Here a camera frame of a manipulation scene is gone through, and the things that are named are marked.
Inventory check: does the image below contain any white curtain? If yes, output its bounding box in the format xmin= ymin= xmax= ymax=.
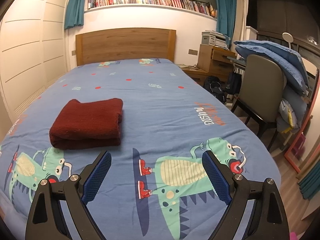
xmin=232 ymin=0 xmax=248 ymax=43

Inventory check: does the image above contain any white wardrobe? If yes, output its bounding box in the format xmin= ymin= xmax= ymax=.
xmin=0 ymin=0 xmax=76 ymax=128

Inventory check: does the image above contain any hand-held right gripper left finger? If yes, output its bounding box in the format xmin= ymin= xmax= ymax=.
xmin=25 ymin=150 xmax=112 ymax=240

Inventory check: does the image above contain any teal curtain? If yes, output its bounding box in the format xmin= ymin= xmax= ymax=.
xmin=64 ymin=0 xmax=89 ymax=30
xmin=215 ymin=0 xmax=237 ymax=42
xmin=298 ymin=159 xmax=320 ymax=201

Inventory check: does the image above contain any dark blue backpack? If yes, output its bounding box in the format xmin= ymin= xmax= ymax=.
xmin=203 ymin=75 xmax=228 ymax=103

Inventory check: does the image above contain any wooden headboard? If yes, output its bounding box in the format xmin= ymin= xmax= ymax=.
xmin=75 ymin=28 xmax=177 ymax=67

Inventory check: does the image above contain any white round lamp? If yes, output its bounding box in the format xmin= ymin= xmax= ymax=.
xmin=282 ymin=32 xmax=294 ymax=49

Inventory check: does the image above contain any red framed mirror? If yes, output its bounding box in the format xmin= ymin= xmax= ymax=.
xmin=284 ymin=87 xmax=320 ymax=173

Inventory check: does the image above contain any blue dinosaur print bed sheet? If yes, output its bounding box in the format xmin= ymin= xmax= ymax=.
xmin=0 ymin=58 xmax=282 ymax=240

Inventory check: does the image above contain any wooden drawer cabinet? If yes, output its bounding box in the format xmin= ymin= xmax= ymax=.
xmin=197 ymin=44 xmax=237 ymax=74

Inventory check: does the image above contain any dark red knitted garment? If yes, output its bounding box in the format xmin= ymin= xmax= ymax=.
xmin=49 ymin=98 xmax=124 ymax=150

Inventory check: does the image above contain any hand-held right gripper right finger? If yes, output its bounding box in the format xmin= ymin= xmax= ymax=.
xmin=201 ymin=150 xmax=292 ymax=240

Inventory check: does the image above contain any blue quilt pile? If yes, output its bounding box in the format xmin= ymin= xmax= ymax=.
xmin=233 ymin=39 xmax=311 ymax=133

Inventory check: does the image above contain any dark hanging bag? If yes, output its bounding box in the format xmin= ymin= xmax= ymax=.
xmin=225 ymin=71 xmax=243 ymax=96

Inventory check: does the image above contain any wooden nightstand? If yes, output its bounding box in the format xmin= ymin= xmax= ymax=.
xmin=178 ymin=64 xmax=213 ymax=86

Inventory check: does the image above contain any grey padded chair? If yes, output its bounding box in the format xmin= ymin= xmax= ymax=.
xmin=230 ymin=54 xmax=288 ymax=152

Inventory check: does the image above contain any grey printer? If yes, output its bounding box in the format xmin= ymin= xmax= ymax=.
xmin=201 ymin=30 xmax=231 ymax=49

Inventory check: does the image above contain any white wall shelf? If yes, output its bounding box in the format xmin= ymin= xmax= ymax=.
xmin=84 ymin=3 xmax=217 ymax=23

